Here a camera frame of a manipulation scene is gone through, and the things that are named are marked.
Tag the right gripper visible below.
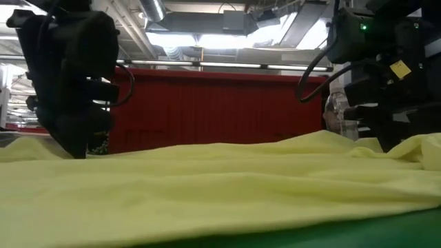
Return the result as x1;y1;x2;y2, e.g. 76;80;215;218
344;58;441;152

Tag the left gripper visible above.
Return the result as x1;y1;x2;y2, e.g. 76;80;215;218
6;9;120;159

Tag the yellow T-shirt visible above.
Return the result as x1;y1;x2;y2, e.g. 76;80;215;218
0;129;441;248

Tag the red background bin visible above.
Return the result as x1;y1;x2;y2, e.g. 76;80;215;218
5;123;49;135

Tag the red plastic laundry bin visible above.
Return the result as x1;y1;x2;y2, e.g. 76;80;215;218
107;67;329;155

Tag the clear spray bottle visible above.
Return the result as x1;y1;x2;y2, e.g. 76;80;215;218
323;87;361;141

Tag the yellow tag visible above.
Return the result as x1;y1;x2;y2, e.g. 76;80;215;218
389;59;413;80

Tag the long ceiling light strip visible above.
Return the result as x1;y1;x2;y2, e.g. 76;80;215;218
116;59;334;72

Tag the grey ceiling box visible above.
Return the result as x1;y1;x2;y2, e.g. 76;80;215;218
222;10;246;34

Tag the black left camera cable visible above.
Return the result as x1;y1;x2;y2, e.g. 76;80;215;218
92;63;136;108

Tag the black camera cable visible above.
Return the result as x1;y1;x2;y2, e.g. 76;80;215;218
92;63;136;108
297;32;380;104

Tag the black right camera cable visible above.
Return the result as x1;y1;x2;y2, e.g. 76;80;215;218
297;32;380;104

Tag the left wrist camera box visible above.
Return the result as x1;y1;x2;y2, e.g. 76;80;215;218
51;10;121;80

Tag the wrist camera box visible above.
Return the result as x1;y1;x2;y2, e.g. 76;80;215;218
326;6;380;65
51;10;121;80

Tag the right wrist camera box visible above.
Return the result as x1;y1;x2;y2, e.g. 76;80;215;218
326;6;380;65

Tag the narrow silver ventilation duct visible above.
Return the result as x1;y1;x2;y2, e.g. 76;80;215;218
139;0;167;23

